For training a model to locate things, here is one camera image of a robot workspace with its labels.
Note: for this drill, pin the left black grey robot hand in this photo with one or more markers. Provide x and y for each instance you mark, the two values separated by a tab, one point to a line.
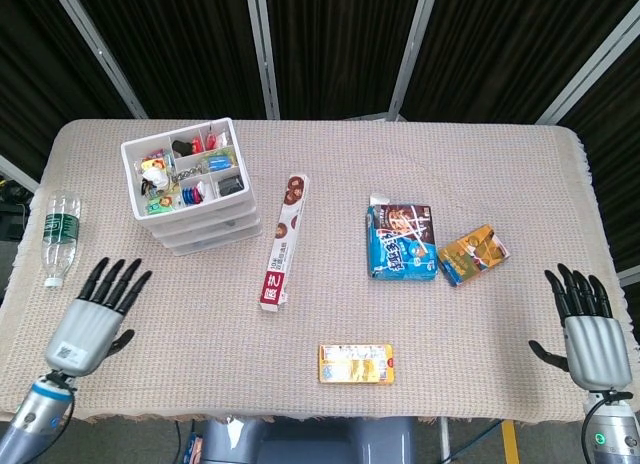
82	334

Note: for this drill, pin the right black grey robot hand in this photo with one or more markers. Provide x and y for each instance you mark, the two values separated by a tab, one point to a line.
597	349

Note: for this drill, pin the clear plastic drawer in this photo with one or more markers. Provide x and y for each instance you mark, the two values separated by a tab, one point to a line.
210	218
220	242
215	230

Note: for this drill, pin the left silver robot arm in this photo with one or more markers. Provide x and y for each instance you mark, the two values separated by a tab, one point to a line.
30	424

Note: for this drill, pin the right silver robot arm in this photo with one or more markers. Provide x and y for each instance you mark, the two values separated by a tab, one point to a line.
615	434

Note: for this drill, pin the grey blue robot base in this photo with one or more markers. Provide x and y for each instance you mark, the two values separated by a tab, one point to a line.
310	441

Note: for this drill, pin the small orange blue box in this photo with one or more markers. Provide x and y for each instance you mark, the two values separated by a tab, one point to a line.
472	254

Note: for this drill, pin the blue cookie box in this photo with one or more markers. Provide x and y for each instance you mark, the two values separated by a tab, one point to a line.
400	249

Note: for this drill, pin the long white baking paper box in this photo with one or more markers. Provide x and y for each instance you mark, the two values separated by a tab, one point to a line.
285	239

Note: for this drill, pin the flat yellow food box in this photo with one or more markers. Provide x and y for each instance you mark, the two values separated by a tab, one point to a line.
355	364

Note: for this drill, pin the clear plastic water bottle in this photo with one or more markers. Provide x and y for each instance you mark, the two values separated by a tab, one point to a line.
60	234

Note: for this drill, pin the black equipment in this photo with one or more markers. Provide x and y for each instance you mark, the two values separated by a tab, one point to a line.
10	211

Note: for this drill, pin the colourful cartoon card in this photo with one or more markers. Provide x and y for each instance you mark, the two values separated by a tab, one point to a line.
162	202
155	161

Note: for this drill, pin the small blue orange packet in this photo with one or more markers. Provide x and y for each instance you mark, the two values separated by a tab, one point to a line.
192	446

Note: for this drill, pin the white crumpled paper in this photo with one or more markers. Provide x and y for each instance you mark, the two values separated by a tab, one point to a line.
152	176

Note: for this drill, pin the row of coloured magnets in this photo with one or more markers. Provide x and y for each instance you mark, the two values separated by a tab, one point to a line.
189	196

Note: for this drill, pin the metal table leg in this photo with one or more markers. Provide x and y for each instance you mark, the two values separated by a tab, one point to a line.
444	439

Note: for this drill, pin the white round magnet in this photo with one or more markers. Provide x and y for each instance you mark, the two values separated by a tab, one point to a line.
203	191

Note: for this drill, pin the small black item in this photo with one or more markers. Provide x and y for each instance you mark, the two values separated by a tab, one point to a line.
182	146

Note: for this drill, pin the dark pleated curtain panel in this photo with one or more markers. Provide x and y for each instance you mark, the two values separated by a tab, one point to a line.
340	44
500	44
30	84
620	134
185	44

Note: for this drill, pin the red plastic item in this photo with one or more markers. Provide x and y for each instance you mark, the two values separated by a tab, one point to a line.
210	140

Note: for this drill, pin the beige woven tablecloth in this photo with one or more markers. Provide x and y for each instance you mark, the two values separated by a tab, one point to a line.
320	309

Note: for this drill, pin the white plastic drawer unit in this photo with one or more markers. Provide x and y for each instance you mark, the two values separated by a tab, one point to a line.
200	210

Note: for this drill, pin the silver partition post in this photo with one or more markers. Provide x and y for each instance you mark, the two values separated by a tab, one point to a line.
262	51
414	51
99	51
17	171
590	69

